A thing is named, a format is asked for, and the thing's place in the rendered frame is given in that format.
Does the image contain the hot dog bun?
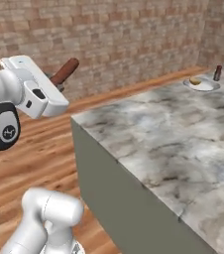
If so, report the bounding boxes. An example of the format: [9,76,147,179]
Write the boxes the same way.
[188,75,203,86]

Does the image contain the marble top dining table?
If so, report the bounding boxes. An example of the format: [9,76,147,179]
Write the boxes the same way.
[70,62,224,254]

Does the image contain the dark brown condiment bottle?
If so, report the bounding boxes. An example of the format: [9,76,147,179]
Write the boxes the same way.
[212,64,224,82]

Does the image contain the white plate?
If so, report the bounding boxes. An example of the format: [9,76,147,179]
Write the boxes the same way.
[182,75,222,93]

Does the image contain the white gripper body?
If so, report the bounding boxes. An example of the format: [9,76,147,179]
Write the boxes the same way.
[0,55,70,118]

